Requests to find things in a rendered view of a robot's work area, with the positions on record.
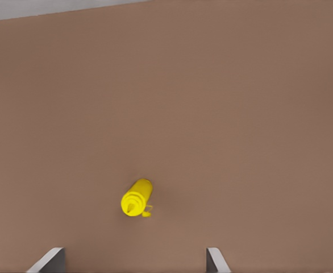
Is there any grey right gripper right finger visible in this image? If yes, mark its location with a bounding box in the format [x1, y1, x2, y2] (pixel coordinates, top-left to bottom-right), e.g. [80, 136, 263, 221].
[206, 247, 232, 273]

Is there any yellow sauce squeeze bottle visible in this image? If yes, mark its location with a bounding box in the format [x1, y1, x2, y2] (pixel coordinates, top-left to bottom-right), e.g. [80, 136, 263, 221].
[120, 178, 153, 218]

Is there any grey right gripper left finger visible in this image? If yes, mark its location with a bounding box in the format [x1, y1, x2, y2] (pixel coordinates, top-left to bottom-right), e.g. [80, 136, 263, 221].
[26, 247, 66, 273]

